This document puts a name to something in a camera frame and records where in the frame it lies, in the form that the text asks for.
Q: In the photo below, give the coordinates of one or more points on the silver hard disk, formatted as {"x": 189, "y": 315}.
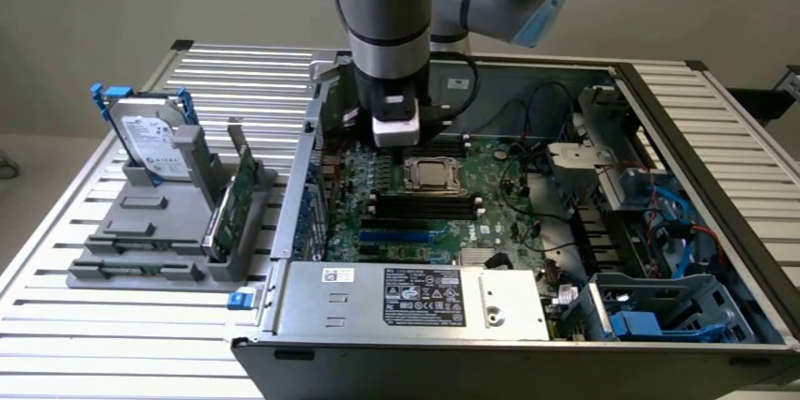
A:
{"x": 147, "y": 137}

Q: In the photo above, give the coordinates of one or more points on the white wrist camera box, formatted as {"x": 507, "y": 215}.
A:
{"x": 397, "y": 130}

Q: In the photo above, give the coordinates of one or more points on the blue case latch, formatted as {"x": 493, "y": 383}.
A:
{"x": 241, "y": 299}

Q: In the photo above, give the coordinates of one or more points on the grey metal drive bracket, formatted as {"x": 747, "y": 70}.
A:
{"x": 582, "y": 170}

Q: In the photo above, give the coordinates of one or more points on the black metal frame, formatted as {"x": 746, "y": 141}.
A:
{"x": 759, "y": 102}

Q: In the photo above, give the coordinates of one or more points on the silver coin battery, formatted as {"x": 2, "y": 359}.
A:
{"x": 499, "y": 154}

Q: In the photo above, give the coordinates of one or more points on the blue expansion slot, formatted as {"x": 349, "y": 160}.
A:
{"x": 397, "y": 235}

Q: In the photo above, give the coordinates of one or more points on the black expansion slot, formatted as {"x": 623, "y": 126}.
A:
{"x": 397, "y": 224}

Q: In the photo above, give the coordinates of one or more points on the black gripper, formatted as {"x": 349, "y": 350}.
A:
{"x": 367, "y": 91}

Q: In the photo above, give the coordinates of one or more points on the blue disk carrier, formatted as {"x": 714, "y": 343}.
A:
{"x": 101, "y": 95}

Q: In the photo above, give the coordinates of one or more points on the silver power supply box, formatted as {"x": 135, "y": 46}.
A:
{"x": 350, "y": 306}

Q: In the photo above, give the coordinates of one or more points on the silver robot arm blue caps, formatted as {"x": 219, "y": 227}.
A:
{"x": 387, "y": 6}

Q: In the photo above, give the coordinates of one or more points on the silver chipset heatsink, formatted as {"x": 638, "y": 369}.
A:
{"x": 474, "y": 258}

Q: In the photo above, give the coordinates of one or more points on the silver CPU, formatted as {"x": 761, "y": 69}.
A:
{"x": 434, "y": 173}

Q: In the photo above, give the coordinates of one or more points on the metal CPU socket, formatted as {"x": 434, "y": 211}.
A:
{"x": 410, "y": 175}

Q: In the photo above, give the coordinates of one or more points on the green graphics card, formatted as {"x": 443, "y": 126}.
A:
{"x": 234, "y": 212}

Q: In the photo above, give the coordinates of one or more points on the black table corner cap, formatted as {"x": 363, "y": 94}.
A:
{"x": 183, "y": 45}
{"x": 695, "y": 65}

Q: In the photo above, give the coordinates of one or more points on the grey-blue disk bay cage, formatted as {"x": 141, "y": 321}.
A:
{"x": 687, "y": 297}

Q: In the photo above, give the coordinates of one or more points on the green motherboard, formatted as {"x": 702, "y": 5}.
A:
{"x": 494, "y": 212}

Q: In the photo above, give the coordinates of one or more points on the black RAM slot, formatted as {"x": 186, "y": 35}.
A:
{"x": 426, "y": 214}
{"x": 451, "y": 144}
{"x": 426, "y": 197}
{"x": 426, "y": 202}
{"x": 426, "y": 209}

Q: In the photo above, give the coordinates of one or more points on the grey parts rack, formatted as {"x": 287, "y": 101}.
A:
{"x": 126, "y": 217}

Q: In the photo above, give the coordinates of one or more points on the black open PC case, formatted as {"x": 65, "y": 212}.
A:
{"x": 501, "y": 372}

